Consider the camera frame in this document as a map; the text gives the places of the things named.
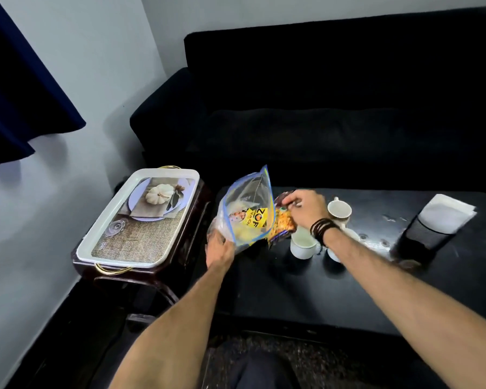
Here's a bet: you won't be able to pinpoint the person's right hand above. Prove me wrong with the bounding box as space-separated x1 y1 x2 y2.
282 189 331 230

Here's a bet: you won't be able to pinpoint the person's left hand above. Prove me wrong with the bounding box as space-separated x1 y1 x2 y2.
206 229 236 272

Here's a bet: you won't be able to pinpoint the orange snack packet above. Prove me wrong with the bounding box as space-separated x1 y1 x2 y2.
268 191 297 244

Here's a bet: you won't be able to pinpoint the clear zip bag blue edge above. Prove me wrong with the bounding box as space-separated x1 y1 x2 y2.
207 165 275 256

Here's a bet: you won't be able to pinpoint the person's left forearm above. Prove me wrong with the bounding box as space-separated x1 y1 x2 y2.
109 263 230 389

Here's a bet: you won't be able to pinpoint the person's right forearm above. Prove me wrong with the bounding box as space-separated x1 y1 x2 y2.
323 227 486 389

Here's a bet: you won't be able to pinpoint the yellow packet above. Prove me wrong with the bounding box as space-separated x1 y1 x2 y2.
240 207 269 230

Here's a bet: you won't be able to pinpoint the black beaded wristband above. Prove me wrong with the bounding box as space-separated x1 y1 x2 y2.
310 218 341 247

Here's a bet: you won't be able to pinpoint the dark wooden side table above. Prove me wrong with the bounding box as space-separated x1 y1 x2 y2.
72 176 215 306

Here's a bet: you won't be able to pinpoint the black sofa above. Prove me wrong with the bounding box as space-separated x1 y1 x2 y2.
130 7 486 195

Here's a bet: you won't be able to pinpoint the black mesh napkin holder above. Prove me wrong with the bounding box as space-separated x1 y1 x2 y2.
390 214 454 269

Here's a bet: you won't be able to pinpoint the person's leg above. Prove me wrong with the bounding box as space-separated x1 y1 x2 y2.
227 352 296 389

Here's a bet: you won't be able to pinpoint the white paper napkins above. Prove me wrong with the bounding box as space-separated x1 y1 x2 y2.
418 194 478 235

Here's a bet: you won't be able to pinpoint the dark blue curtain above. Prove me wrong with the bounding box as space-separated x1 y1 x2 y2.
0 0 86 193

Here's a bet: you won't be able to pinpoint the white cup with handle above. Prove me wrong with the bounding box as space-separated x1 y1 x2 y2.
327 197 352 222

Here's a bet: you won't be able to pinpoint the white serving tray gold handles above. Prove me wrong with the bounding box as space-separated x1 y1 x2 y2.
76 166 200 276

